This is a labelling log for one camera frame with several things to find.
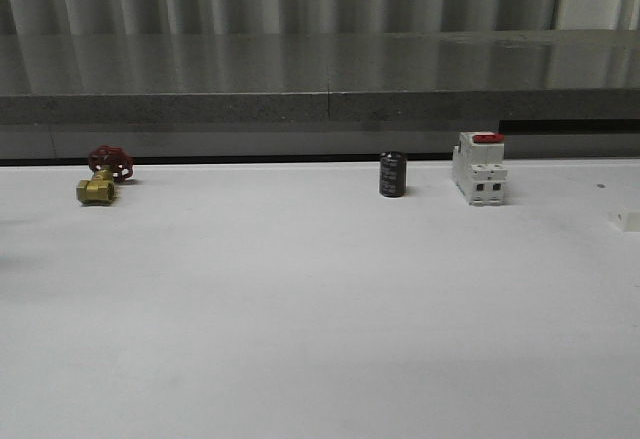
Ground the black cylindrical capacitor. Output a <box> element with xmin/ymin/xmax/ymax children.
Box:
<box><xmin>379</xmin><ymin>151</ymin><xmax>407</xmax><ymax>198</ymax></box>

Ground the brass valve red handwheel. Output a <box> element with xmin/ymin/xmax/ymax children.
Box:
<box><xmin>76</xmin><ymin>145</ymin><xmax>134</xmax><ymax>205</ymax></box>

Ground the grey stone counter ledge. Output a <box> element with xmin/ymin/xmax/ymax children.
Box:
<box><xmin>1</xmin><ymin>30</ymin><xmax>639</xmax><ymax>163</ymax></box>

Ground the white plastic piece at edge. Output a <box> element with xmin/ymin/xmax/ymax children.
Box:
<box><xmin>609</xmin><ymin>210</ymin><xmax>640</xmax><ymax>232</ymax></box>

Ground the white circuit breaker red switch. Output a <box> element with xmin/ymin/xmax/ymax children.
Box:
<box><xmin>452</xmin><ymin>131</ymin><xmax>508</xmax><ymax>206</ymax></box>

